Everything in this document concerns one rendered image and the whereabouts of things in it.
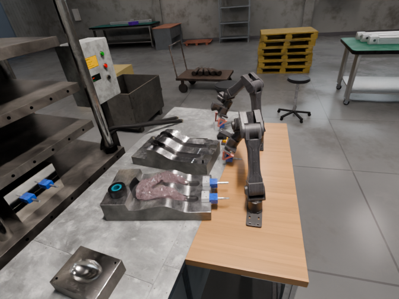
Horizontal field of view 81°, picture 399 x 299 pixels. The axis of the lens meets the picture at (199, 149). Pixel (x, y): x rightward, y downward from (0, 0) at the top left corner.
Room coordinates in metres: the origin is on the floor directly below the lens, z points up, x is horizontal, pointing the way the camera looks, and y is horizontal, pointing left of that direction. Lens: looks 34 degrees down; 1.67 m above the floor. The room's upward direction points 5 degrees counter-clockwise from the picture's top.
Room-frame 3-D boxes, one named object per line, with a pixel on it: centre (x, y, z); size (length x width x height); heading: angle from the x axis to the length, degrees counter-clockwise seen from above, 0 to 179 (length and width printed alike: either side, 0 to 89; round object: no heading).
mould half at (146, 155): (1.23, 0.15, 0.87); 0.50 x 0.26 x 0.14; 67
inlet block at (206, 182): (0.90, -0.07, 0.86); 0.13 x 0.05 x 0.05; 84
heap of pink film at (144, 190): (0.87, 0.21, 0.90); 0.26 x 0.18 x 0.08; 84
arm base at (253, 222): (0.75, -0.23, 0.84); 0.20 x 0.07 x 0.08; 164
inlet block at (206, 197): (0.79, -0.05, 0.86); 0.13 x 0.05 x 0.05; 84
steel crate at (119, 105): (3.57, 1.03, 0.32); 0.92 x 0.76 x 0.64; 161
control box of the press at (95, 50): (1.70, 0.71, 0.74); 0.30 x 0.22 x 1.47; 157
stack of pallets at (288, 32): (5.74, -2.19, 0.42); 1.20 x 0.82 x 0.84; 75
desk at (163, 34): (10.29, 0.80, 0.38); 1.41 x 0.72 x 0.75; 164
